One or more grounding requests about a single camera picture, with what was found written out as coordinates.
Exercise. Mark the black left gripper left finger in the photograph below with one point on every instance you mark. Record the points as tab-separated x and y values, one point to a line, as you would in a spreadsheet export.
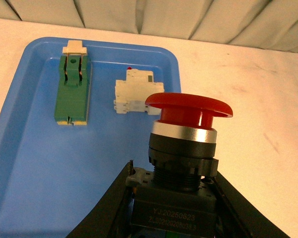
110	218

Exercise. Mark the green terminal block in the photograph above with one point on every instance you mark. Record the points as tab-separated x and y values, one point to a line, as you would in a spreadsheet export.
75	70

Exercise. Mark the blue plastic tray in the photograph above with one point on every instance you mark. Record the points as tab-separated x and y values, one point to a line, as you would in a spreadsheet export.
51	176

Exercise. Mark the white relay module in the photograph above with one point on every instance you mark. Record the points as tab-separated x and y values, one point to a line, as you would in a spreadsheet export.
131	93

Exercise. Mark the red emergency stop button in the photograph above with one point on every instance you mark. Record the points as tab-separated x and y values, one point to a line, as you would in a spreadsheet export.
172	201

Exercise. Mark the white curtain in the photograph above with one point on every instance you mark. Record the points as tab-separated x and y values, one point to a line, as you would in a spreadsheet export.
265	24

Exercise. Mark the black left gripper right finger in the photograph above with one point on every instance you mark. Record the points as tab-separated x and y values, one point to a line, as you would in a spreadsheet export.
244	218

